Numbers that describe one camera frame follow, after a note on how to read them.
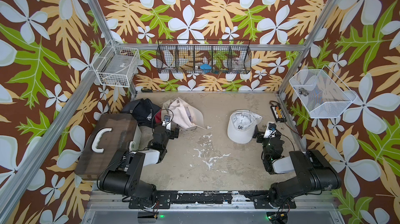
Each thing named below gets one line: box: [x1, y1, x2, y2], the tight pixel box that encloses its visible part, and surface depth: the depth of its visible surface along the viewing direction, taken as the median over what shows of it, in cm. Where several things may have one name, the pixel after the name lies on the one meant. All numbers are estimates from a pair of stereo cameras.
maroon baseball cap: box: [154, 108, 162, 124], surface depth 97 cm
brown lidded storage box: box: [74, 113, 139, 181], surface depth 76 cm
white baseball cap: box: [227, 109, 264, 145], surface depth 102 cm
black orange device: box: [268, 100, 287, 123], surface depth 109 cm
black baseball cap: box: [119, 98, 162, 128], surface depth 102 cm
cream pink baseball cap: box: [162, 97, 207, 131], surface depth 93 cm
